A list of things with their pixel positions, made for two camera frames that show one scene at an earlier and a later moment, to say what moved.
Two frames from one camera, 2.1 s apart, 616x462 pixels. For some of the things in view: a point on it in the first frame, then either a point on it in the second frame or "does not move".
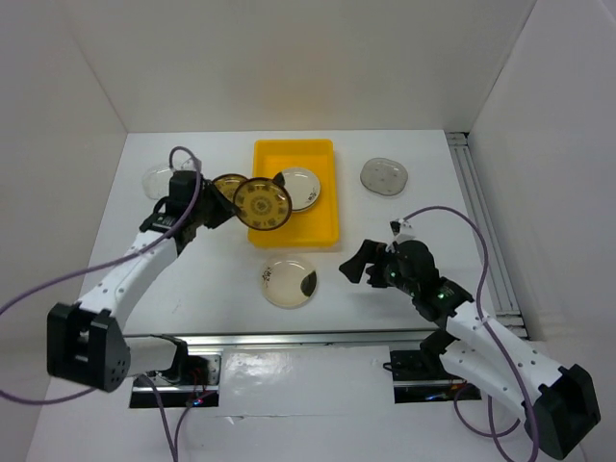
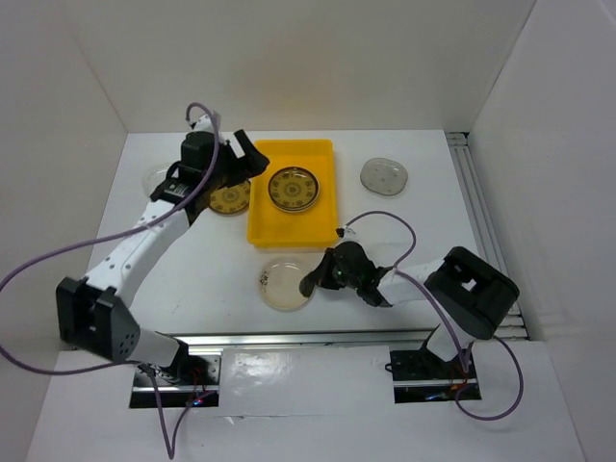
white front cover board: [305, 380] does not move
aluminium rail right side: [503, 298] does not move
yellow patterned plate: [261, 204] -> [293, 189]
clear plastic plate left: [156, 183] does not move
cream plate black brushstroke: [289, 281] does not move
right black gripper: [369, 252] -> [321, 275]
